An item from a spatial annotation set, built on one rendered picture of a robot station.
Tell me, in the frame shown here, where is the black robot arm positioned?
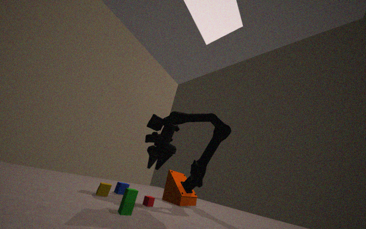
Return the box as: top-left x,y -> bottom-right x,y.
145,111 -> 231,193

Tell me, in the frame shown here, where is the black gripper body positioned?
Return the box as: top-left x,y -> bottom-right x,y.
147,132 -> 176,155

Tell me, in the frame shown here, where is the green block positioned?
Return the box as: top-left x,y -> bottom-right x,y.
118,200 -> 135,215
122,188 -> 138,203

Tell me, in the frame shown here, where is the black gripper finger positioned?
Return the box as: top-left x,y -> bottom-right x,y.
147,151 -> 158,169
155,149 -> 173,170

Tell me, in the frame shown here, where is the yellow block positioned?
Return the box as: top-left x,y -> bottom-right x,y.
96,182 -> 112,197

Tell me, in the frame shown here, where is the red block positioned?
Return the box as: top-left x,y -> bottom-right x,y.
142,196 -> 155,207

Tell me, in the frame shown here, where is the blue cube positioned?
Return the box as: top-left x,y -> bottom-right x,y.
114,182 -> 129,195

